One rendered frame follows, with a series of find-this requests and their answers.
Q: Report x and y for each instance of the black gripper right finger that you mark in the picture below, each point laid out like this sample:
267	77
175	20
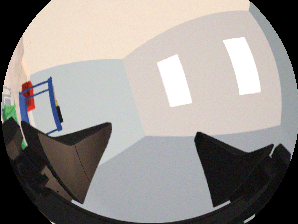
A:
226	167

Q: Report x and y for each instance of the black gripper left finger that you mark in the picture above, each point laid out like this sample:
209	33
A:
73	157

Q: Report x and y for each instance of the green plastic tray with grey wire bars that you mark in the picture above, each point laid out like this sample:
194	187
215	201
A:
11	111

